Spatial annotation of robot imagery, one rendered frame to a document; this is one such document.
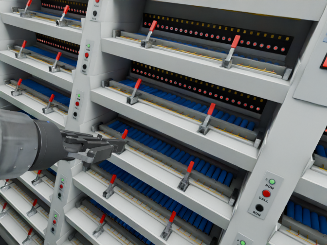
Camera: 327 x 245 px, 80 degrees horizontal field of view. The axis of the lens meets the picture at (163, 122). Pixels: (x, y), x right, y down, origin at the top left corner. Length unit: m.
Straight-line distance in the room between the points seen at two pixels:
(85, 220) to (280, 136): 0.83
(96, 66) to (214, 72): 0.44
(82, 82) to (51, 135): 0.52
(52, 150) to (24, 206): 1.06
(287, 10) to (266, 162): 0.36
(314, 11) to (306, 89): 0.17
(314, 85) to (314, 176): 0.21
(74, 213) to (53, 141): 0.74
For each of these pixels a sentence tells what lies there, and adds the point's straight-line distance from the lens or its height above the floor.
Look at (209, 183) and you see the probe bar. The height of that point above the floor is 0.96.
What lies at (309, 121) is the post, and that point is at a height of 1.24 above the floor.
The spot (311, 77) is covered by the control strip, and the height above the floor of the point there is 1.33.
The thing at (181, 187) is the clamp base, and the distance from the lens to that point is 0.64.
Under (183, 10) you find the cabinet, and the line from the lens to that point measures 0.87.
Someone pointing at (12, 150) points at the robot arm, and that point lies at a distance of 0.28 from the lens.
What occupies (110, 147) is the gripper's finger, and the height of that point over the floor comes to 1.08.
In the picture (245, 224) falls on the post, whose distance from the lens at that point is 0.62.
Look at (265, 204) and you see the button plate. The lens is 0.58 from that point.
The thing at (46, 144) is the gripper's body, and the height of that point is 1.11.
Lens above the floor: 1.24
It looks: 13 degrees down
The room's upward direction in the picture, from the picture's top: 17 degrees clockwise
